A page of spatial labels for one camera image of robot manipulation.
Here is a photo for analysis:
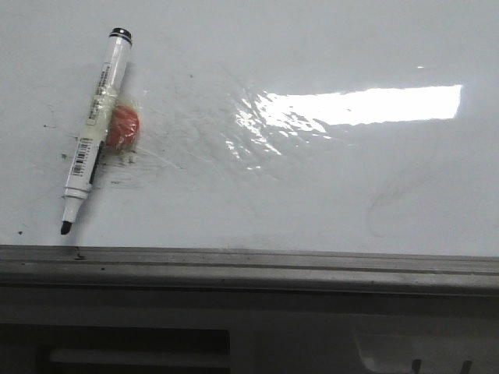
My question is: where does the white whiteboard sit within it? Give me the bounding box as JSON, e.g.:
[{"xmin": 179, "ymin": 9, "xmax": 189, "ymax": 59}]
[{"xmin": 1, "ymin": 1, "xmax": 498, "ymax": 256}]

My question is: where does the white black whiteboard marker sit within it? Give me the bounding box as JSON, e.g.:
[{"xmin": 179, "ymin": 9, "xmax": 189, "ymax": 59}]
[{"xmin": 60, "ymin": 27, "xmax": 133, "ymax": 235}]

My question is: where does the red round magnet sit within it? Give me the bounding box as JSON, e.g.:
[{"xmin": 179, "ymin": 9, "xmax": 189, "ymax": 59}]
[{"xmin": 106, "ymin": 104, "xmax": 140, "ymax": 150}]

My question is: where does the grey aluminium whiteboard frame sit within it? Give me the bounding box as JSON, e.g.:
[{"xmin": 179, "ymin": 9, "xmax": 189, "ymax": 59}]
[{"xmin": 1, "ymin": 245, "xmax": 498, "ymax": 296}]

